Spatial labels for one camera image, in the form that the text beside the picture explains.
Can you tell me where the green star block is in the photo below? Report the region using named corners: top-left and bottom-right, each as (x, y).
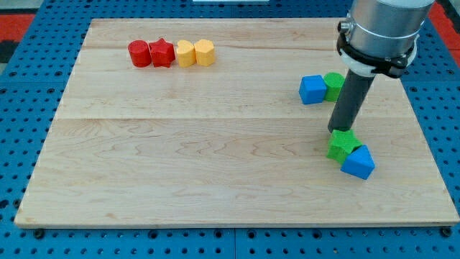
top-left (326, 129), bottom-right (363, 165)

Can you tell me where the blue triangle block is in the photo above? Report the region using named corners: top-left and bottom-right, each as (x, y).
top-left (341, 145), bottom-right (375, 180)

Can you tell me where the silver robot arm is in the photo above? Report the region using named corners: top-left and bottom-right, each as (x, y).
top-left (336, 0), bottom-right (434, 78)

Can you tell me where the wooden board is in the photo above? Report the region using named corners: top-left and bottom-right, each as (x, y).
top-left (15, 18), bottom-right (459, 229)

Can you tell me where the yellow hexagon block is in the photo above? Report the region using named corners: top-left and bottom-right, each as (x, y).
top-left (194, 39), bottom-right (216, 66)

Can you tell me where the yellow heart block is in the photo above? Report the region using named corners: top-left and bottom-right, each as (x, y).
top-left (176, 40), bottom-right (196, 68)

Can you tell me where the blue cube block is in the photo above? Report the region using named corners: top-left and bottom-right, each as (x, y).
top-left (298, 75), bottom-right (326, 104)

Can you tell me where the red star block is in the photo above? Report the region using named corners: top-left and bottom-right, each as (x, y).
top-left (148, 38), bottom-right (175, 68)

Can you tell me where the green cylinder block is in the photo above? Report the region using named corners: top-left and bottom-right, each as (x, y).
top-left (323, 72), bottom-right (345, 101)

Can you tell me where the red cylinder block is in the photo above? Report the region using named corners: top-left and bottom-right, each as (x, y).
top-left (127, 40), bottom-right (152, 68)

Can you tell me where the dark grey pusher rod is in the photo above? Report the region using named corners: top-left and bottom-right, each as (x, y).
top-left (328, 70), bottom-right (374, 133)

